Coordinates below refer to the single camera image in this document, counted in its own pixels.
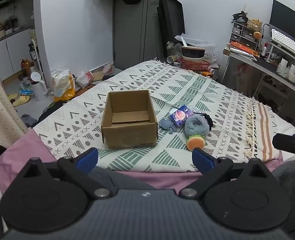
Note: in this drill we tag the yellow rice bag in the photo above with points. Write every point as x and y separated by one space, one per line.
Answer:
63 85

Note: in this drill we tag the orange burger plush toy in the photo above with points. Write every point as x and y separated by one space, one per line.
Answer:
195 143

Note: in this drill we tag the white desk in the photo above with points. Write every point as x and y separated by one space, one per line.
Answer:
262 65

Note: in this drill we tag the black desk monitor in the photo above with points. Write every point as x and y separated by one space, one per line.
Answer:
287 22

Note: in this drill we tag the black bowl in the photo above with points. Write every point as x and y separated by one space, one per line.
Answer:
192 52

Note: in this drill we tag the yellow slipper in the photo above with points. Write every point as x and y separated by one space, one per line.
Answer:
12 96
21 101

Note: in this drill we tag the paper cup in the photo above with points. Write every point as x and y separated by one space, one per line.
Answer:
171 59

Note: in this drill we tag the orange ball toy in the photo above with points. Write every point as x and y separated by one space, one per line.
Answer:
257 35

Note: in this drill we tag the white red-printed plastic bag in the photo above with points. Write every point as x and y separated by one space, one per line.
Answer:
85 78
108 68

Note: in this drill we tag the brown drink bottle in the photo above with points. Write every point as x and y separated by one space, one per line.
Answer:
26 66

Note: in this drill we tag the white kitchen cabinet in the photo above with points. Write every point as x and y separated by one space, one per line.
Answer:
10 52

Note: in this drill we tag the white keyboard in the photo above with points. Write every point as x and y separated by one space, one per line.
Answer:
287 42

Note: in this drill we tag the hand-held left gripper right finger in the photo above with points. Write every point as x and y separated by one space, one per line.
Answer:
202 159

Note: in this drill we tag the blue knit cloth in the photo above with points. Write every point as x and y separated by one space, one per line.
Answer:
166 123

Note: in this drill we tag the white thermos jug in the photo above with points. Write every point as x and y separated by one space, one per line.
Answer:
40 90

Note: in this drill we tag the orange bag under desk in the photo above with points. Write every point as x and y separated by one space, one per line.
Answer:
241 73

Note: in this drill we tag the grey fluffy rug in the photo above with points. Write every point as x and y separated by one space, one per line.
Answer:
28 120

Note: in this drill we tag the woven basket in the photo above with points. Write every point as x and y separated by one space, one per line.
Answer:
255 24

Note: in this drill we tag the blue-grey fluffy plush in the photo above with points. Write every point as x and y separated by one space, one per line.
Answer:
196 127

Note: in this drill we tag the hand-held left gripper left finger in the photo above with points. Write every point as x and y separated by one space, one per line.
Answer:
88 158

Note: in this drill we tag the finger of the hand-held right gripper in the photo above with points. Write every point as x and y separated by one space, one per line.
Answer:
287 143

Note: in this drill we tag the red plastic basket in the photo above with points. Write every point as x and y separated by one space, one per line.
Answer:
195 66

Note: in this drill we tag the grey wardrobe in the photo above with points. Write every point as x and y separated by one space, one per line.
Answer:
130 30

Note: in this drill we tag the black slipper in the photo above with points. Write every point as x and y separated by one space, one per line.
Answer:
108 77

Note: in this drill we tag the dotted beige cloth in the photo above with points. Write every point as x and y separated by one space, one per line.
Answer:
0 110

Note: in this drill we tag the purple tissue pack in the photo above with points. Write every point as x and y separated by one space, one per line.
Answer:
180 116

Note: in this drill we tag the grey drawer organiser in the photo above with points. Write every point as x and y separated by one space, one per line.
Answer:
242 35

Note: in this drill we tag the dark spray bottle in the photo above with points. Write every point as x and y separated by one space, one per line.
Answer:
33 52

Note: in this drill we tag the black leaning monitor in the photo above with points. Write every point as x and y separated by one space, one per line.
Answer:
171 22

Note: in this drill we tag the pink bed sheet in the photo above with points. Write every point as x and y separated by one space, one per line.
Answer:
20 155

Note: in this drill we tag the black scrunchie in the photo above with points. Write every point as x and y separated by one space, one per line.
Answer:
208 121

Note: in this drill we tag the brown cardboard box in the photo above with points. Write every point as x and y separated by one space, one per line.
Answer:
130 135

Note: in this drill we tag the beige bowl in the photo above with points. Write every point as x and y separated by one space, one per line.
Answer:
193 60

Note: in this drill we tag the clear plastic bag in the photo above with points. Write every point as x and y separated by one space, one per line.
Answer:
200 41

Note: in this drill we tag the orange red flat box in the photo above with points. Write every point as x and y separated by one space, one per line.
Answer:
245 47

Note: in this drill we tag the patterned white blanket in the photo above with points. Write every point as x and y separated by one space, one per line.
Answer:
187 87

